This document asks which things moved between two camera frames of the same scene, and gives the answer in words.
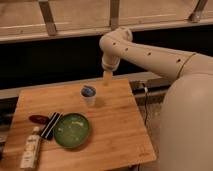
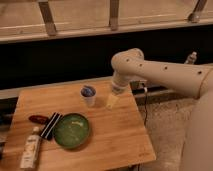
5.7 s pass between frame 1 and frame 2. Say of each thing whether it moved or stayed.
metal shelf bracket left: stayed
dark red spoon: stayed
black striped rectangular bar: stayed
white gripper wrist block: moved
